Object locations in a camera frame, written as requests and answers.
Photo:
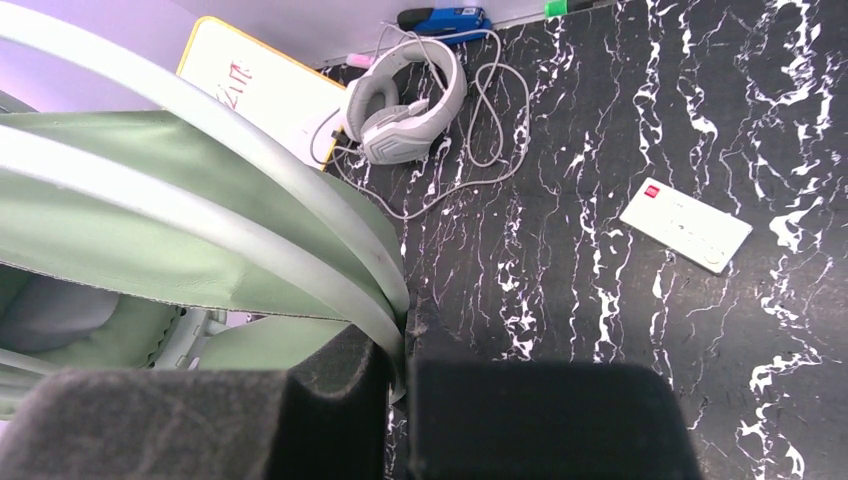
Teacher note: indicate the green black marker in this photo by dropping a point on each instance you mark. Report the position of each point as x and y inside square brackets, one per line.
[556, 8]

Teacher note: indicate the mint green headphones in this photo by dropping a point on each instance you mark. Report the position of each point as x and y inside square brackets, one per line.
[182, 235]

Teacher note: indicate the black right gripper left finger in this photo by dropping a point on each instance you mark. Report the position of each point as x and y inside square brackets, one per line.
[323, 419]

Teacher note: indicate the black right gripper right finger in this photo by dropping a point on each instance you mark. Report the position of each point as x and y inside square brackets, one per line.
[472, 418]

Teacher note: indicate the blue marker pen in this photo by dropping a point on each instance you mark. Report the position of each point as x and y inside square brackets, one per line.
[451, 25]

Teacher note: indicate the yellow framed whiteboard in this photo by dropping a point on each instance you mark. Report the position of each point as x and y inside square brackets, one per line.
[294, 104]

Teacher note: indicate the small white red box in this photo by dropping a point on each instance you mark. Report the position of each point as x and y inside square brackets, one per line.
[699, 232]

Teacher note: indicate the grey white headphones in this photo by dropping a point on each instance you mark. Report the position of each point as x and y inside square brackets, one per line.
[389, 131]

